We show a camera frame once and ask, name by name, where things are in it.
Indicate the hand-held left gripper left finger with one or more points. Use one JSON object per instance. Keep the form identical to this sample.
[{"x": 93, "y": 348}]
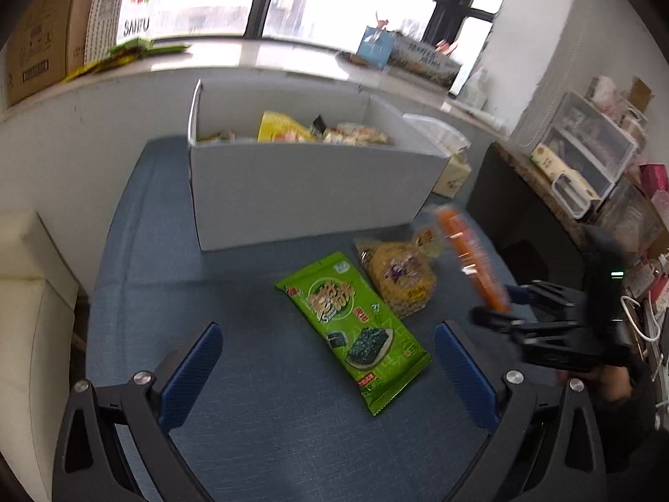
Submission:
[{"x": 191, "y": 371}]

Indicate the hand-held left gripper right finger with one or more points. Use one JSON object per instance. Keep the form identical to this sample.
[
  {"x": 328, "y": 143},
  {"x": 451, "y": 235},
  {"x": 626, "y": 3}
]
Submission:
[{"x": 462, "y": 371}]

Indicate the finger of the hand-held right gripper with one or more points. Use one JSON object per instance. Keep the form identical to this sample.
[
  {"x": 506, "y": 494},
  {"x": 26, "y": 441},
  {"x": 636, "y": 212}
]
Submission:
[
  {"x": 502, "y": 320},
  {"x": 546, "y": 294}
]

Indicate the long orange white snack packet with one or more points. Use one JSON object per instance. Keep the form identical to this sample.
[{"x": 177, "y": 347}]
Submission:
[{"x": 470, "y": 256}]

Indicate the clear yellow noodle snack packet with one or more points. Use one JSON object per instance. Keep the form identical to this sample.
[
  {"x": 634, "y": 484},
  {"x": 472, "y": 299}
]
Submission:
[{"x": 400, "y": 277}]

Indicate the small golden snack packet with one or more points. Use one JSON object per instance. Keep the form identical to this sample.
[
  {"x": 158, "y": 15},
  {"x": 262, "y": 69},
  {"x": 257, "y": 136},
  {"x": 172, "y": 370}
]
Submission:
[{"x": 426, "y": 238}]

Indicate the green seaweed snack packet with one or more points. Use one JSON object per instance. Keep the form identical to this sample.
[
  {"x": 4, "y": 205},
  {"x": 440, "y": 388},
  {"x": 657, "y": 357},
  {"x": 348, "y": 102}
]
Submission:
[{"x": 355, "y": 329}]

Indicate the white cardboard box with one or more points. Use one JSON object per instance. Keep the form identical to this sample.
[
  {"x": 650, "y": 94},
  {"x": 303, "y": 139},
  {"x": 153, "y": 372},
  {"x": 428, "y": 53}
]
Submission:
[{"x": 313, "y": 193}]

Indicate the person's right hand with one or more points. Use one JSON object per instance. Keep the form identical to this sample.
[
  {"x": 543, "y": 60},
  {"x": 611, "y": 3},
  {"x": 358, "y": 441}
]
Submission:
[{"x": 614, "y": 384}]

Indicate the dark side table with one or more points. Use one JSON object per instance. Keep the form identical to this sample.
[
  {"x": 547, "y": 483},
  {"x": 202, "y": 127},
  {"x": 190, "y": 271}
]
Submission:
[{"x": 502, "y": 204}]

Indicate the clear plastic container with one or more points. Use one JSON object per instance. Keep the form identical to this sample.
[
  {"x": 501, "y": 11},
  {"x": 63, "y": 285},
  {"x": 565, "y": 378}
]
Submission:
[{"x": 632, "y": 217}]

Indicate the white case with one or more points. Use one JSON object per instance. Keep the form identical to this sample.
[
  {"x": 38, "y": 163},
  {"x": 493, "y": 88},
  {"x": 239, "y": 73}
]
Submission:
[{"x": 575, "y": 196}]

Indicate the pale tissue pack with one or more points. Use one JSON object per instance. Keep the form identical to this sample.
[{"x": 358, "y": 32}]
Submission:
[{"x": 554, "y": 163}]

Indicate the yellow tissue box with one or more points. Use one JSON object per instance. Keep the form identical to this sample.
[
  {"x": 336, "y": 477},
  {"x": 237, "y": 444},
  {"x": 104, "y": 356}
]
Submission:
[{"x": 452, "y": 172}]

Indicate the clear plastic drawer unit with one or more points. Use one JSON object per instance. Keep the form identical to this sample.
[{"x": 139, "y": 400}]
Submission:
[{"x": 590, "y": 141}]

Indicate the cream sofa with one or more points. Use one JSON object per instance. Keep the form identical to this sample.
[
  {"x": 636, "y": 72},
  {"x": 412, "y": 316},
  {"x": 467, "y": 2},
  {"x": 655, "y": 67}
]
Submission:
[{"x": 31, "y": 324}]

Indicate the white tube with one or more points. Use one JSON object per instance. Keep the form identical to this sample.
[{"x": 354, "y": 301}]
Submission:
[{"x": 478, "y": 114}]

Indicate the pink patterned box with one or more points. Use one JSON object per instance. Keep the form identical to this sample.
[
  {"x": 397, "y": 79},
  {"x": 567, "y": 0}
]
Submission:
[{"x": 609, "y": 93}]

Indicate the white spray bottle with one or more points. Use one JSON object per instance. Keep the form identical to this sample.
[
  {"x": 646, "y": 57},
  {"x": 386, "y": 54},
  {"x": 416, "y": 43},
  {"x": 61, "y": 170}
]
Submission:
[{"x": 476, "y": 89}]

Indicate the small open cardboard box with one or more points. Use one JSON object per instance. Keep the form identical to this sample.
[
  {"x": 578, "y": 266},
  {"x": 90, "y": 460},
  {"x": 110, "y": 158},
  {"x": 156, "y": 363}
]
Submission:
[{"x": 642, "y": 95}]

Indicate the pink dinosaur figure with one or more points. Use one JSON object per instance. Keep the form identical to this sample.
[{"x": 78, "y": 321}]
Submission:
[
  {"x": 382, "y": 21},
  {"x": 447, "y": 47}
]

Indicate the printed landscape box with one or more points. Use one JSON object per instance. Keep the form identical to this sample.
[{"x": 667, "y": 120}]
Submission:
[{"x": 418, "y": 60}]

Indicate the brown packets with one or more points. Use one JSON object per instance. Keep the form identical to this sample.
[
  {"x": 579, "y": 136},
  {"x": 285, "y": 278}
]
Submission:
[{"x": 355, "y": 59}]

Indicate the pile of green sachets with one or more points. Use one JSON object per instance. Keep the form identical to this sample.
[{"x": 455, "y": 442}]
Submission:
[{"x": 130, "y": 52}]

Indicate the brown cardboard box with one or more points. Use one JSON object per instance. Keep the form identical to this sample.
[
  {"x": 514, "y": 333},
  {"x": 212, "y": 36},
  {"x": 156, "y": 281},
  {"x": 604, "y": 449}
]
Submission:
[{"x": 42, "y": 36}]

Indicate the polka-dot paper bag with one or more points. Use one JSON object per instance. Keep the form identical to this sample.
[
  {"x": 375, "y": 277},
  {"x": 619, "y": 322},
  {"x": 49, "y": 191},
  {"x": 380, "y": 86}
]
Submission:
[{"x": 125, "y": 5}]

